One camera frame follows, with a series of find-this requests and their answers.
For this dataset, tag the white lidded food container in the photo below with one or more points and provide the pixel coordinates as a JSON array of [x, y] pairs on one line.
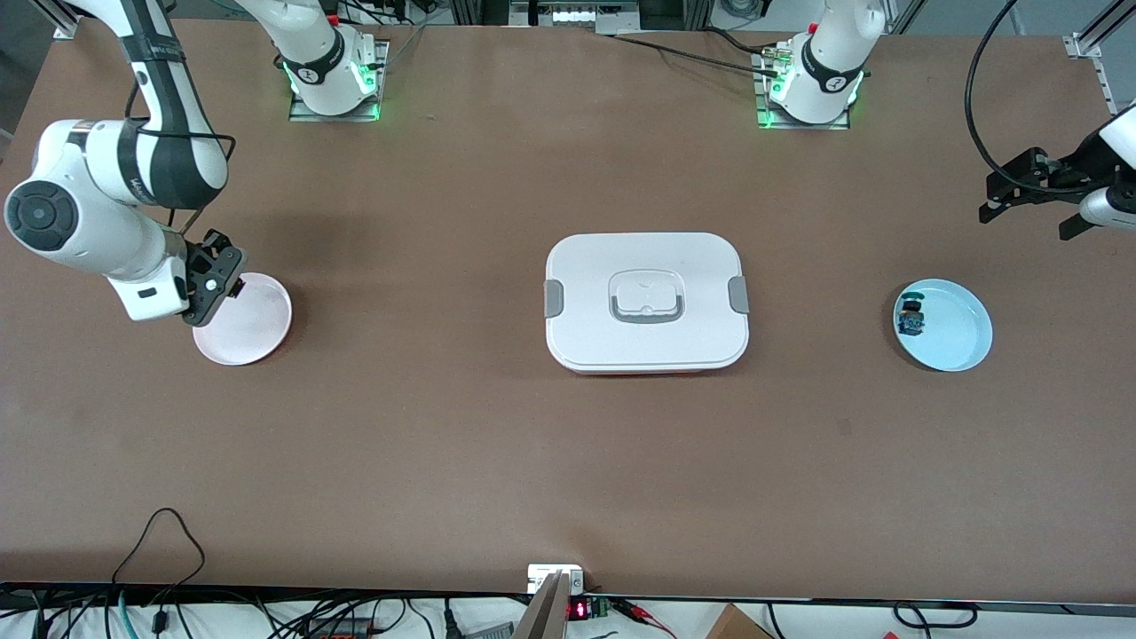
[[648, 257]]

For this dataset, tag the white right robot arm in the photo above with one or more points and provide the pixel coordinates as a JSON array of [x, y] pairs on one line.
[[80, 222]]

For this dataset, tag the brown cardboard box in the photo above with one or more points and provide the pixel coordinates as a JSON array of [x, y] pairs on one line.
[[737, 626]]

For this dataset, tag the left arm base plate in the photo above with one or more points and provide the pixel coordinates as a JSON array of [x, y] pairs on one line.
[[803, 126]]

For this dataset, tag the light blue plate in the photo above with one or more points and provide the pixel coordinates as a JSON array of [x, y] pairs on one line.
[[958, 324]]

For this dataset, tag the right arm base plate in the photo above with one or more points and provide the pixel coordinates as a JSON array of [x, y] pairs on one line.
[[333, 117]]

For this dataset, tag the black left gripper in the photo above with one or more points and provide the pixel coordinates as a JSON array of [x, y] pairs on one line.
[[1079, 165]]

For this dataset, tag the aluminium corner profile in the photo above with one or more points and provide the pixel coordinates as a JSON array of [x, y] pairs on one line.
[[1087, 44]]

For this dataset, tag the silver equipment rack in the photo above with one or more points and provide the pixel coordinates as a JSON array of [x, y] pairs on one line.
[[524, 13]]

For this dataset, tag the aluminium profile bar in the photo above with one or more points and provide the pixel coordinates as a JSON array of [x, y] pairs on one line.
[[543, 617]]

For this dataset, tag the perforated metal strip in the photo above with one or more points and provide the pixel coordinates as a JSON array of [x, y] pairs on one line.
[[1107, 84]]

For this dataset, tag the red alligator clip leads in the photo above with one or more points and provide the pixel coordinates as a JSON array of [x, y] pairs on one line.
[[643, 612]]

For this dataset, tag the green mushroom button switch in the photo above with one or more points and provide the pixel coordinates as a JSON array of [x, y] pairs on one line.
[[911, 321]]

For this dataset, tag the aluminium frame bracket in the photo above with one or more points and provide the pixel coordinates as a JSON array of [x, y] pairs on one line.
[[62, 22]]

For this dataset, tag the red LED display module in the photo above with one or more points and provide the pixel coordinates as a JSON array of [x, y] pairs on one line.
[[579, 611]]

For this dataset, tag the pink plate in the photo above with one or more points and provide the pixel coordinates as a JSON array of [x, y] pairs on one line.
[[257, 328]]

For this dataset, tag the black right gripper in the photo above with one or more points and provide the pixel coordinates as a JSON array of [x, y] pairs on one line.
[[213, 246]]

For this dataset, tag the small white device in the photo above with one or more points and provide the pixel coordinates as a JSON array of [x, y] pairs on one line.
[[541, 572]]

